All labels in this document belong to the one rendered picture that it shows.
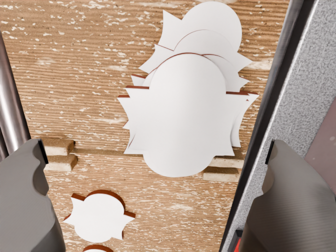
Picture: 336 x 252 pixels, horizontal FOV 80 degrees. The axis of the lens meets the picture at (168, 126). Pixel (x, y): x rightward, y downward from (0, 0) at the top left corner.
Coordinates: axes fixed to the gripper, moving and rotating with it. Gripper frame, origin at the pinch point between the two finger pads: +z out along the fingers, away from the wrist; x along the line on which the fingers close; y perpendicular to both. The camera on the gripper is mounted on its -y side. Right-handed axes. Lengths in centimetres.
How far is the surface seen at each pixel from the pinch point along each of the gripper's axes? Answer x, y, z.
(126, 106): -3.9, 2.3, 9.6
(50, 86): -15.8, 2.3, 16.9
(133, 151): -3.5, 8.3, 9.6
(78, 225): -16.8, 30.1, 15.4
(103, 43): -7.5, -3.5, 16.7
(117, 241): -9.8, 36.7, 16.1
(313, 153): 105, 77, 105
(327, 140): 111, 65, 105
